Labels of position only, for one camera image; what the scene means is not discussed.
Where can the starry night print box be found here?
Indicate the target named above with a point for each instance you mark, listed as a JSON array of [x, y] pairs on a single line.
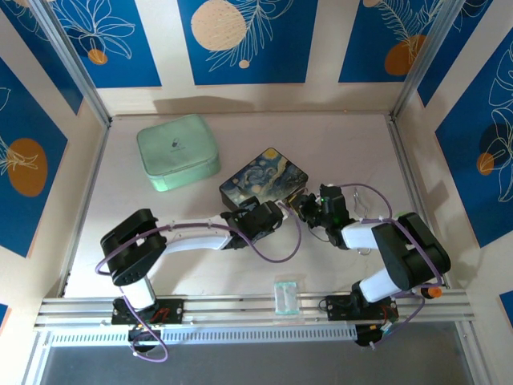
[[264, 176]]

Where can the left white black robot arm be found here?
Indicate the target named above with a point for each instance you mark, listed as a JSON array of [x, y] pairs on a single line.
[[192, 240]]

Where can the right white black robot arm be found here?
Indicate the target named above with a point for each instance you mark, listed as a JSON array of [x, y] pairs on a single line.
[[356, 234]]

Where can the clear plastic bag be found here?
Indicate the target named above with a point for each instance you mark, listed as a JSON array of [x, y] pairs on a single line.
[[285, 298]]

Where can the mint green zipper case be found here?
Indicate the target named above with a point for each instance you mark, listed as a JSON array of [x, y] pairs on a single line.
[[176, 150]]

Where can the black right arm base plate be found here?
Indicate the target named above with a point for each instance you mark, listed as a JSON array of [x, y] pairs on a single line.
[[338, 306]]

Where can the aluminium profile rail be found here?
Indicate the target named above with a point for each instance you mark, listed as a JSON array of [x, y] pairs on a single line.
[[240, 309]]

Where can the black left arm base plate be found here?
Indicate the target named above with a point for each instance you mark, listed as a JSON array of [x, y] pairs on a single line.
[[170, 310]]

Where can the aluminium frame post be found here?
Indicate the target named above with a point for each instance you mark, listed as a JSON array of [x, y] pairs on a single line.
[[425, 60], [72, 64]]

